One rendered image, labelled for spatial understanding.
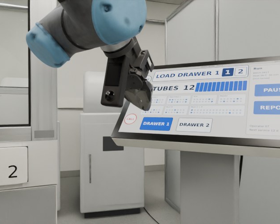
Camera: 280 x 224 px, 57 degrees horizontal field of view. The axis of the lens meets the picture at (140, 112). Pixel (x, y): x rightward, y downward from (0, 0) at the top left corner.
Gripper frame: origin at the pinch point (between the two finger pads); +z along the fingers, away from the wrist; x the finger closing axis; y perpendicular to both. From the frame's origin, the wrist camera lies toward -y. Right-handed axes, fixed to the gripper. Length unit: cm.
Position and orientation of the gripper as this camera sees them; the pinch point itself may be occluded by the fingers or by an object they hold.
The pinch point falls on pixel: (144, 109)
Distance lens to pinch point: 68.7
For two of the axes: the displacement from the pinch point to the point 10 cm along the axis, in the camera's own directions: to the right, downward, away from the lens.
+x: -8.9, -0.3, 4.6
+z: 3.4, 6.3, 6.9
